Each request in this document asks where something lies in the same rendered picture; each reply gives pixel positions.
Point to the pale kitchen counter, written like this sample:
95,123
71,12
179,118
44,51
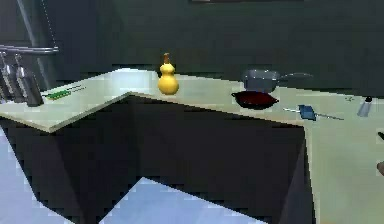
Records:
206,150

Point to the yellow gourd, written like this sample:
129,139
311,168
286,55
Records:
168,80

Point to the dark red pan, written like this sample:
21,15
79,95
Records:
255,99

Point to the grey saucepan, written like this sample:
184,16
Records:
260,81

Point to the blue spatula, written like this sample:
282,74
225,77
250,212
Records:
307,112

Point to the grey shaker with black cap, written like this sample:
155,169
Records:
365,107

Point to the grey knife rack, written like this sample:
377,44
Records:
20,76

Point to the dark object at counter edge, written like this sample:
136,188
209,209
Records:
381,135

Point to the brown object at counter edge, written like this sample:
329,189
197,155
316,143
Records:
380,167

